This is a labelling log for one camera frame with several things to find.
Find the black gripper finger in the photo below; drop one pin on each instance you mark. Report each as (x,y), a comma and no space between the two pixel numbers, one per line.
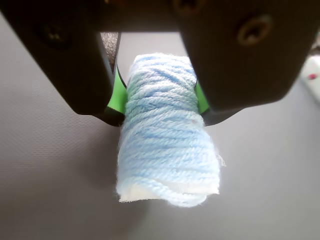
(62,57)
(240,62)

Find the light blue yarn-wrapped block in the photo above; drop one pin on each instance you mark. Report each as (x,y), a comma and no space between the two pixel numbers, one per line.
(165,135)

